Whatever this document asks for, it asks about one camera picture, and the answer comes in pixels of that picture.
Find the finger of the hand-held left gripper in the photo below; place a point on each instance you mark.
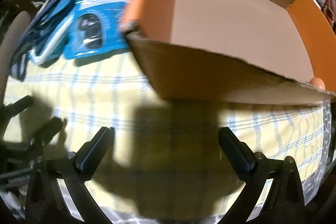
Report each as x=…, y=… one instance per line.
x=18, y=106
x=50, y=129

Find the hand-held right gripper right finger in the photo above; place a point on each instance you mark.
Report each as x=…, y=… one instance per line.
x=237, y=151

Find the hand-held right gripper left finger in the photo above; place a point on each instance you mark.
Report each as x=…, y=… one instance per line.
x=92, y=151

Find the orange cardboard box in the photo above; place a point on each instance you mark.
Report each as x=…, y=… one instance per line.
x=223, y=29

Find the beige chair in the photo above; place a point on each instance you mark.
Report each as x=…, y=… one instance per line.
x=14, y=35

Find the orange egg-shaped object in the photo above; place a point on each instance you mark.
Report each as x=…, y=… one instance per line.
x=317, y=83

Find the blue mouse blister package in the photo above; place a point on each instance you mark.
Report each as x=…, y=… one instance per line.
x=105, y=3

